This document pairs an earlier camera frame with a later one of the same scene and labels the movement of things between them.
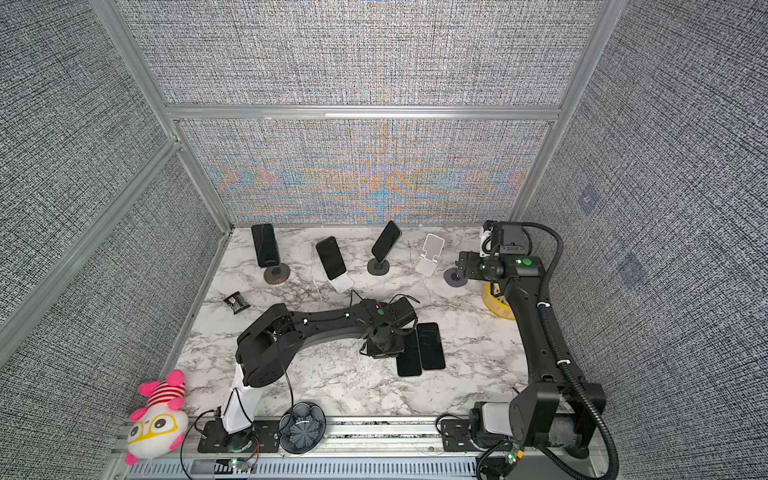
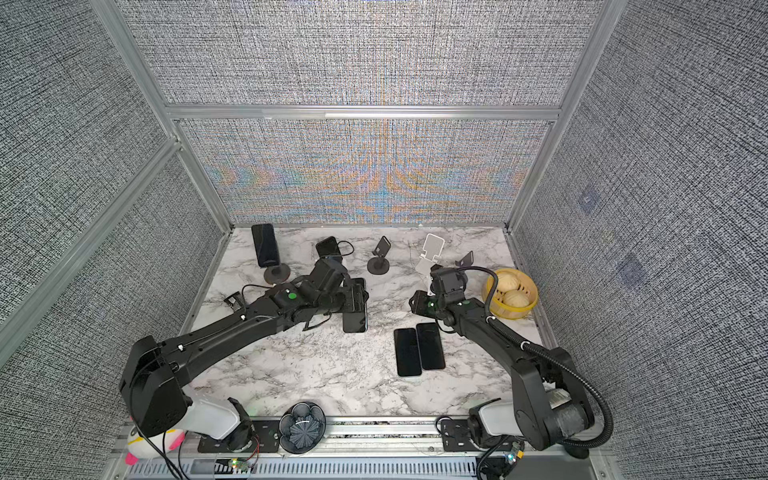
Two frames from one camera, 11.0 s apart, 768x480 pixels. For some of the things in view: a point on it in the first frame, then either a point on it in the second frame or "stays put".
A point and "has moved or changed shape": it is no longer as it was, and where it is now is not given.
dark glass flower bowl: [301, 427] stays put
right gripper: [470, 261] -> [418, 306]
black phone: [431, 346] stays put
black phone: [409, 362] stays put
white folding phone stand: [433, 245] stays put
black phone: [386, 242] has moved or changed shape
